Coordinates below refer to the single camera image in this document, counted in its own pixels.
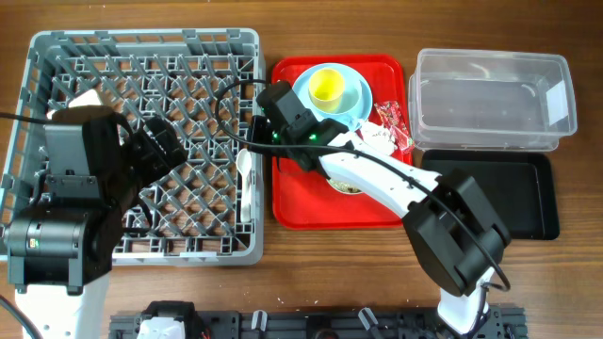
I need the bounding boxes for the green bowl with rice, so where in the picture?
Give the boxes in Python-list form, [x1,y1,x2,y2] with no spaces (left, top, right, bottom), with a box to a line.
[327,179,362,195]

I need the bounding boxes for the white plastic spoon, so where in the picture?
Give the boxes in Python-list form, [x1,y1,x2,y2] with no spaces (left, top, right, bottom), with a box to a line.
[236,149,252,222]

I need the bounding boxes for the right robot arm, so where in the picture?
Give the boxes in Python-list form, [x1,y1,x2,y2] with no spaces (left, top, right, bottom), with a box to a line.
[251,81,512,338]

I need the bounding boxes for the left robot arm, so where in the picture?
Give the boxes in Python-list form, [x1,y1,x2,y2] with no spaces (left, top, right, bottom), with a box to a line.
[1,89,187,338]

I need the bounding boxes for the grey dishwasher rack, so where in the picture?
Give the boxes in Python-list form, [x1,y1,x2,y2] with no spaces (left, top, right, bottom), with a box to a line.
[1,28,266,266]

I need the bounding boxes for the red plastic tray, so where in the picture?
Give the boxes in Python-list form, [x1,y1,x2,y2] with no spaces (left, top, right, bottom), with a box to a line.
[270,55,408,230]

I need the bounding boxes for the crumpled white tissue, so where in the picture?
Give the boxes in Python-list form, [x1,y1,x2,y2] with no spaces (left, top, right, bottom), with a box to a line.
[360,121,397,155]

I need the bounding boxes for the light blue bowl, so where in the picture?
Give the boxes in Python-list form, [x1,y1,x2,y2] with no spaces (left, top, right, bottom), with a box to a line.
[318,77,363,117]

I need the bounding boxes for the light blue plate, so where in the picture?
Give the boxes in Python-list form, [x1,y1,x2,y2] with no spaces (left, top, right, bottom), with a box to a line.
[292,63,373,131]

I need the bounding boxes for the yellow plastic cup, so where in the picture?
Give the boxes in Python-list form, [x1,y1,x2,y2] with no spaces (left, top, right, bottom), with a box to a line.
[308,68,346,113]

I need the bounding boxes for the red snack wrapper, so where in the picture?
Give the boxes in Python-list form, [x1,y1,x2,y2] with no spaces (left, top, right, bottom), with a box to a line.
[374,101,415,154]

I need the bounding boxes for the clear plastic bin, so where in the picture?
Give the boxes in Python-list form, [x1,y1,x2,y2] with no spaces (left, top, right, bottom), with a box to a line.
[408,48,578,152]

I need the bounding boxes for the black tray bin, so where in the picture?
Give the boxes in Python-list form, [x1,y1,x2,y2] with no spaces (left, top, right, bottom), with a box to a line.
[421,150,561,240]

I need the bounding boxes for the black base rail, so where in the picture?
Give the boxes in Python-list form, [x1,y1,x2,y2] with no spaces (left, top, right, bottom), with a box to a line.
[108,300,528,339]

